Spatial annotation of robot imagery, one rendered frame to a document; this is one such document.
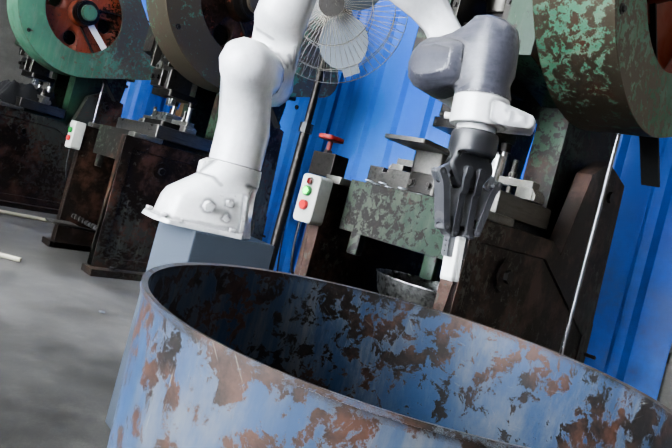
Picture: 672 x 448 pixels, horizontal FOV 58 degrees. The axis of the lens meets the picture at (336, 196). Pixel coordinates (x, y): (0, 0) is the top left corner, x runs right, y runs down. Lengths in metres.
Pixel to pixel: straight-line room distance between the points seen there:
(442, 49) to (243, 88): 0.40
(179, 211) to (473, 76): 0.59
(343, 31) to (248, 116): 1.29
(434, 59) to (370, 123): 2.63
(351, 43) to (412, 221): 1.05
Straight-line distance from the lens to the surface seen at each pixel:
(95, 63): 4.41
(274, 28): 1.29
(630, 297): 2.73
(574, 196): 1.92
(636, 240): 2.77
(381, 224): 1.65
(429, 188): 1.65
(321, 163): 1.82
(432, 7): 1.18
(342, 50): 2.46
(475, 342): 0.70
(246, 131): 1.23
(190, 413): 0.36
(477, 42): 1.00
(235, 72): 1.19
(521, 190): 1.69
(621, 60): 1.45
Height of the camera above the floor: 0.57
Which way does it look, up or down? 1 degrees up
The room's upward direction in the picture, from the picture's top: 15 degrees clockwise
